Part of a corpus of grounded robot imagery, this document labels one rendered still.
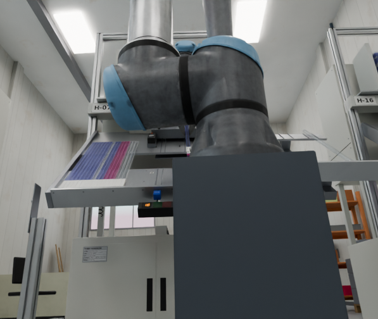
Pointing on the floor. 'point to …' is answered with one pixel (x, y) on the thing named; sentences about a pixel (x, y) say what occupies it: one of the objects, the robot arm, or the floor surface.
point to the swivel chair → (22, 276)
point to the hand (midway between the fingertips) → (187, 133)
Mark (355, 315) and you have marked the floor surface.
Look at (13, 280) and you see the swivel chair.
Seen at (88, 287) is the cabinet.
